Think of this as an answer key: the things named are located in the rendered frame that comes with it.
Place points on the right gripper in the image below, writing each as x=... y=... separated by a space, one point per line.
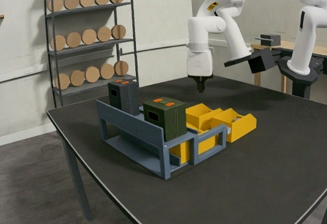
x=199 y=63

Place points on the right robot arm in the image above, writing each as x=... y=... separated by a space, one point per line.
x=223 y=11

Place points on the yellow bin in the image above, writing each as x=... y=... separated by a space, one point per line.
x=238 y=128
x=200 y=116
x=183 y=150

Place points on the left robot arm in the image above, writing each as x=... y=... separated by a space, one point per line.
x=309 y=19

